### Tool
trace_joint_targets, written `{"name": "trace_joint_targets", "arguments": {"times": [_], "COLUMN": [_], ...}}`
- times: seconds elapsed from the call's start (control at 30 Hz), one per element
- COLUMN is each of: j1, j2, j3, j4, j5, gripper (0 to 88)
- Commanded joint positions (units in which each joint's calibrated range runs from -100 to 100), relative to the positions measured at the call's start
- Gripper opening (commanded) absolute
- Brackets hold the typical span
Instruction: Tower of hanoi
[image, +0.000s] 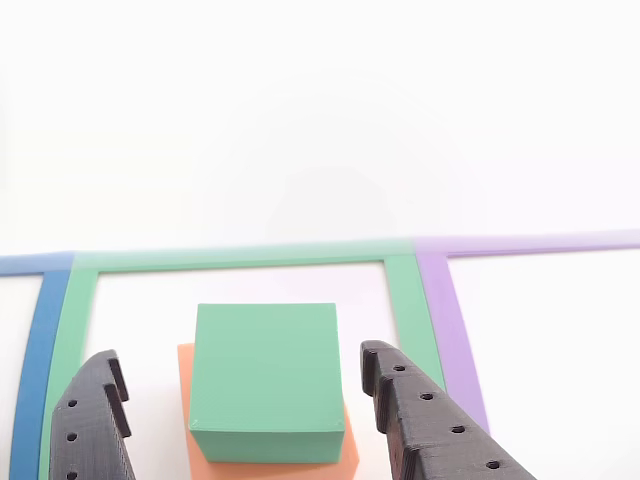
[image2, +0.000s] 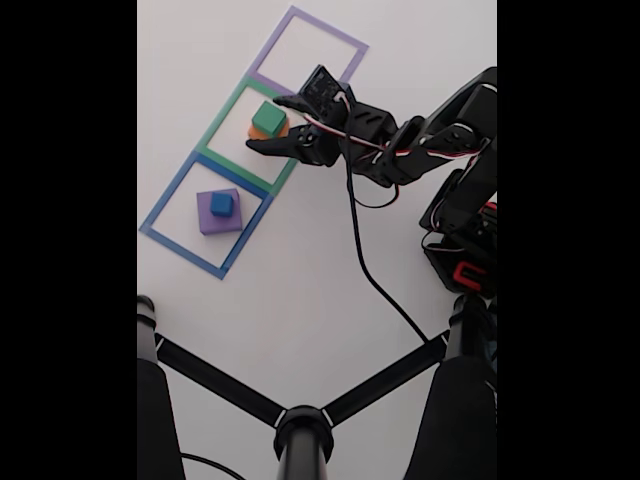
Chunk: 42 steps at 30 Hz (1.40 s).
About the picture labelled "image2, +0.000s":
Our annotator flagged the small blue cube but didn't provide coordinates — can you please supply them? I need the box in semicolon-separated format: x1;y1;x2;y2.
208;192;235;218

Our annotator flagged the white red gripper servo wire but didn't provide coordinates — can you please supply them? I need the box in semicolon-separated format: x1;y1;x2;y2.
304;114;491;162

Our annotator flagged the purple tape square frame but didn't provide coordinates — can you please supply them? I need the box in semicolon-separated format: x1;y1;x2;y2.
248;4;370;115

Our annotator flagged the blue tape square frame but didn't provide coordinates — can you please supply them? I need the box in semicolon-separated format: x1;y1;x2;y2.
138;152;275;281

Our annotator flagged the green tape square frame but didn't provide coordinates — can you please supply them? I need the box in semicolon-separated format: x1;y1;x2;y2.
195;74;301;196

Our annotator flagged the green block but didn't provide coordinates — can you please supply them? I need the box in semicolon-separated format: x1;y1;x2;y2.
251;101;288;136

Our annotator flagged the large purple block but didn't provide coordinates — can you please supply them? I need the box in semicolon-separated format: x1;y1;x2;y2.
195;188;244;236

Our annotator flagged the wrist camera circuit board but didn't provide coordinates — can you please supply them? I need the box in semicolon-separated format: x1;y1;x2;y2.
297;64;351;121

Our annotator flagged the thin black cable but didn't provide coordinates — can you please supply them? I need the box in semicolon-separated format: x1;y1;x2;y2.
180;454;241;480

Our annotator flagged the orange block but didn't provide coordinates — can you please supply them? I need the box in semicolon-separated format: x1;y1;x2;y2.
247;119;290;144

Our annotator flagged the thick black camera cable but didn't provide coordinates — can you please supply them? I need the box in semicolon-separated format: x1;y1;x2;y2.
344;144;431;346

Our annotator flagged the black tripod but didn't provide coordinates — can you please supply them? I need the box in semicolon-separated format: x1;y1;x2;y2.
137;294;498;480

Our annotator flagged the white red base servo wire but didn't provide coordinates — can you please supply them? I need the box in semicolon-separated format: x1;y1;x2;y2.
421;199;469;254

